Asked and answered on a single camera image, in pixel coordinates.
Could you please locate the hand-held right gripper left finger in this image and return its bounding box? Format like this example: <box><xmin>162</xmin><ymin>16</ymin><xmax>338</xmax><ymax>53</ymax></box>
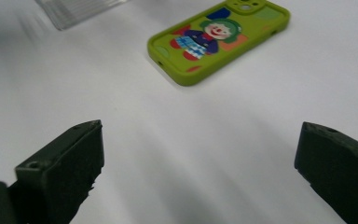
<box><xmin>14</xmin><ymin>119</ymin><xmax>105</xmax><ymax>224</ymax></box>

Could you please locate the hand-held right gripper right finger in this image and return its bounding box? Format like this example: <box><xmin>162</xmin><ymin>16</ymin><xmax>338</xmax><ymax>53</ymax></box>
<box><xmin>294</xmin><ymin>121</ymin><xmax>358</xmax><ymax>224</ymax></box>

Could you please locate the green clown print phone case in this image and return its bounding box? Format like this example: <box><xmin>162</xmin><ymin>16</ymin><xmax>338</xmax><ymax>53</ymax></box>
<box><xmin>146</xmin><ymin>0</ymin><xmax>292</xmax><ymax>87</ymax></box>

